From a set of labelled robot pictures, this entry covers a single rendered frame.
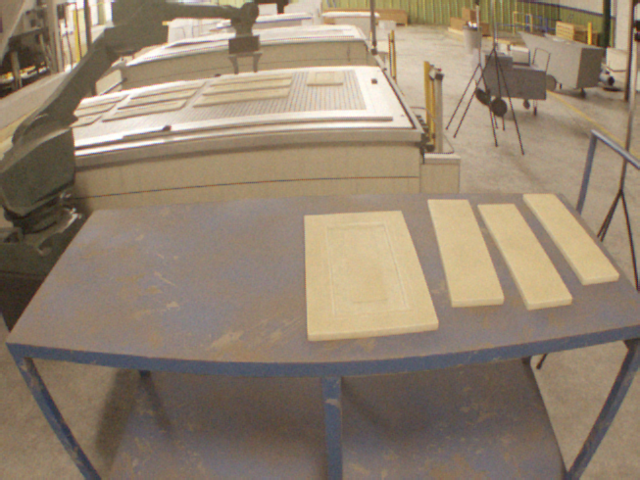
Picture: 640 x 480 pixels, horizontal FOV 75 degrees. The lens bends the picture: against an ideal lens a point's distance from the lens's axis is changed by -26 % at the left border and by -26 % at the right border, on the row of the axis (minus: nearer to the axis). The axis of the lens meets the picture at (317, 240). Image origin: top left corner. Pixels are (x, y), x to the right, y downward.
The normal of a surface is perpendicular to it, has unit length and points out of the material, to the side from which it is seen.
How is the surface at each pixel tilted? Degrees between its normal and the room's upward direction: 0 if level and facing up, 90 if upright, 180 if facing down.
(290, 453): 0
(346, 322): 0
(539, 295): 0
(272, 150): 90
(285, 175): 90
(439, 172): 90
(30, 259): 90
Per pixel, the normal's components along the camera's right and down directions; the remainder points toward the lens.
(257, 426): -0.05, -0.87
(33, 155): 0.64, 0.35
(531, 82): 0.02, 0.49
